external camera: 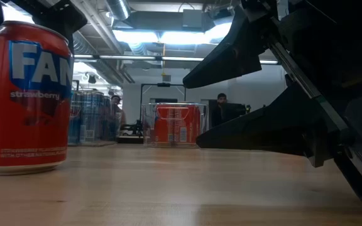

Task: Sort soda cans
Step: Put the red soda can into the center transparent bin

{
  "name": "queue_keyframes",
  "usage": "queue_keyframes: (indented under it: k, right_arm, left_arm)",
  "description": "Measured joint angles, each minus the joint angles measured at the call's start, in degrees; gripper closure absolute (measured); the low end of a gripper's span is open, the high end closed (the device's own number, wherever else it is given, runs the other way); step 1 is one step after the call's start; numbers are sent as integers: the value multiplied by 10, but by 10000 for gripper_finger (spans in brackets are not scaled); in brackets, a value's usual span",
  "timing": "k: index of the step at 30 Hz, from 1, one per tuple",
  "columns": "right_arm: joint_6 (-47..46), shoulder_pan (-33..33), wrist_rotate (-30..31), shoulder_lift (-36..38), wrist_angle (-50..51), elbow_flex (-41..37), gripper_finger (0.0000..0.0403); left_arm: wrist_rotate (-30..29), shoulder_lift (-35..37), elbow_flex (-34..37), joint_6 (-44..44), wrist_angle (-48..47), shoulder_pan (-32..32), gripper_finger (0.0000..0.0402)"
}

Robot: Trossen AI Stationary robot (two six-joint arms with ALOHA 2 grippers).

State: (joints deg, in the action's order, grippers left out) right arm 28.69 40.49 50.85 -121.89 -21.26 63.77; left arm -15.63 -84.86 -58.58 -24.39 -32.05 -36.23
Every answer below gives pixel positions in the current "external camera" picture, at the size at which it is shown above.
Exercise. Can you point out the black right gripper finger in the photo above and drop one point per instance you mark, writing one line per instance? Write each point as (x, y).
(278, 132)
(231, 62)

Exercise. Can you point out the round silver ventilation duct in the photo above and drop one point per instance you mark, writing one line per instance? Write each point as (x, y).
(119, 9)

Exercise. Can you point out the grey hanging box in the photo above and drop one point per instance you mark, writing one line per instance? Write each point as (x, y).
(166, 78)

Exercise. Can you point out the grey ceiling box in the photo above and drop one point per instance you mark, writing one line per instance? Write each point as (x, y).
(193, 19)

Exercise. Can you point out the black background cabinet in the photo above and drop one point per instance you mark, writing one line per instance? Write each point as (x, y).
(237, 111)

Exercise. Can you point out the black background rig frame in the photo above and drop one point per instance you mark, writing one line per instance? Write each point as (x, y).
(149, 84)

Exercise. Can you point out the long ceiling light strip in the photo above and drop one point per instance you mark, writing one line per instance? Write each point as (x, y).
(127, 57)

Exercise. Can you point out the blue silver Red Bull can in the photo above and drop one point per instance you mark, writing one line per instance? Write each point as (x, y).
(76, 132)
(92, 125)
(109, 125)

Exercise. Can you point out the person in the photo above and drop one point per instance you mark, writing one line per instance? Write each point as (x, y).
(115, 100)
(221, 99)

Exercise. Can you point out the bright ceiling light panel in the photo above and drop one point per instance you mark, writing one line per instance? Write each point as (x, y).
(137, 37)

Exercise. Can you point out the clear plastic bin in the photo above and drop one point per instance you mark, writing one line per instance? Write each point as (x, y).
(99, 138)
(148, 138)

